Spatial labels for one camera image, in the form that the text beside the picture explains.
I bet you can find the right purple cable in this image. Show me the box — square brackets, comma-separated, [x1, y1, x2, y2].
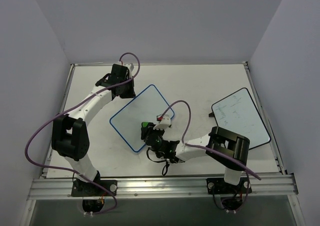
[158, 100, 262, 213]

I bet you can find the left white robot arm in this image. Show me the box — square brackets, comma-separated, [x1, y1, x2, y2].
[51, 62, 136, 195]

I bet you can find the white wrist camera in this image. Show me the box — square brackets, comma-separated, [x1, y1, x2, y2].
[126, 63, 134, 71]
[153, 114, 172, 130]

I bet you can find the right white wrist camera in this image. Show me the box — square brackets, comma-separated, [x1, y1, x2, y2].
[153, 114, 172, 130]

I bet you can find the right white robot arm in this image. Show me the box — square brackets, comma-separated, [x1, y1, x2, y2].
[141, 122, 250, 192]

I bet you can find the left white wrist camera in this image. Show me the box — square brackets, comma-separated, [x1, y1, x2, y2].
[126, 63, 134, 71]

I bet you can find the black framed whiteboard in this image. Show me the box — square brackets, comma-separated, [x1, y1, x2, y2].
[211, 88, 271, 149]

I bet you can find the purple cable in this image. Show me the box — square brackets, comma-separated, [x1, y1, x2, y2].
[24, 53, 141, 214]
[158, 100, 262, 213]

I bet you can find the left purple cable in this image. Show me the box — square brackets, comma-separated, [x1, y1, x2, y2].
[24, 53, 141, 214]

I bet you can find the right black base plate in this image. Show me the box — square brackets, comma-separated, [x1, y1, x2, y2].
[206, 177, 252, 195]

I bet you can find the blue framed whiteboard with writing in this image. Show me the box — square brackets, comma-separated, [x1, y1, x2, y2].
[109, 84, 170, 153]

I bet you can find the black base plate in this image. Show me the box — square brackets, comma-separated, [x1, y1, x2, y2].
[206, 177, 252, 195]
[71, 179, 118, 197]

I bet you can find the green whiteboard eraser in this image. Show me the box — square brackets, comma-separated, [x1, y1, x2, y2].
[141, 122, 154, 128]

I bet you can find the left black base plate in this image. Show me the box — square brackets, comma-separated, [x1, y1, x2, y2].
[71, 179, 118, 197]

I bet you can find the aluminium mounting rail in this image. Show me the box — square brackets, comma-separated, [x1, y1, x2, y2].
[27, 173, 298, 200]

